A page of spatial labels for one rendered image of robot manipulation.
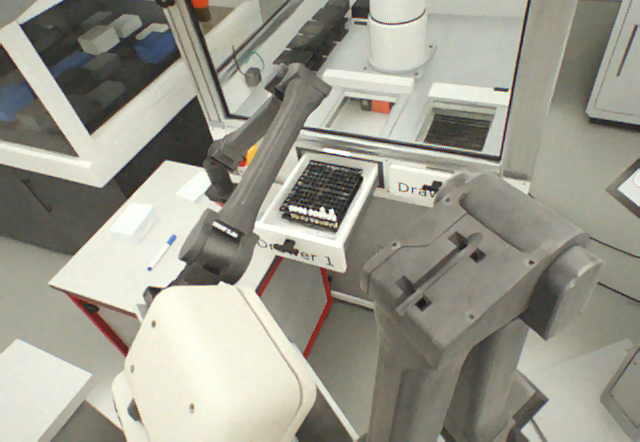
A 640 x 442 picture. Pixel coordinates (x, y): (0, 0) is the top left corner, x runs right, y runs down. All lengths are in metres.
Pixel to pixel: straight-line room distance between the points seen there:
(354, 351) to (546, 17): 1.47
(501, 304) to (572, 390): 1.77
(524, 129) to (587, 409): 1.14
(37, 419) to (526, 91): 1.37
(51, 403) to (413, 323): 1.23
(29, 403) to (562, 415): 1.64
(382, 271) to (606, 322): 2.02
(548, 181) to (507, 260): 2.48
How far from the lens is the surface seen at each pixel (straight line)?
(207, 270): 0.82
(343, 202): 1.39
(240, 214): 0.83
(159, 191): 1.80
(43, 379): 1.50
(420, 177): 1.39
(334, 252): 1.23
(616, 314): 2.34
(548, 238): 0.32
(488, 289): 0.30
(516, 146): 1.28
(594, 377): 2.12
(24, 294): 2.91
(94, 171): 1.82
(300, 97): 0.90
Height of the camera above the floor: 1.86
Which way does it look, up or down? 45 degrees down
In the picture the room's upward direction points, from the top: 10 degrees counter-clockwise
